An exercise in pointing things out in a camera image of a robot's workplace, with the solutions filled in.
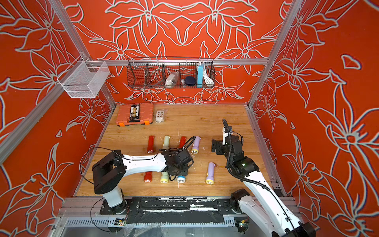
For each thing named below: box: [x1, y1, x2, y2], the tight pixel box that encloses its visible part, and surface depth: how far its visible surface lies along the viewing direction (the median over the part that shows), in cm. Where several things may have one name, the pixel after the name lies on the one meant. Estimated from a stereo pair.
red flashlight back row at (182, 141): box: [178, 135, 187, 149], surface depth 97 cm
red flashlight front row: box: [143, 171, 153, 183], surface depth 81 cm
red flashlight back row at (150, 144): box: [147, 135, 155, 154], surface depth 96 cm
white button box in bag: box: [155, 110, 165, 123], surface depth 109 cm
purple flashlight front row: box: [205, 161, 216, 186], surface depth 83 cm
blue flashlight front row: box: [177, 175, 187, 184], surface depth 81 cm
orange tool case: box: [115, 103, 154, 127], surface depth 108 cm
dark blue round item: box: [184, 75, 196, 86], surface depth 98 cm
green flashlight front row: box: [160, 171, 169, 184], surface depth 81 cm
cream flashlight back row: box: [162, 135, 171, 150], surface depth 96 cm
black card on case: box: [129, 104, 141, 123], surface depth 108 cm
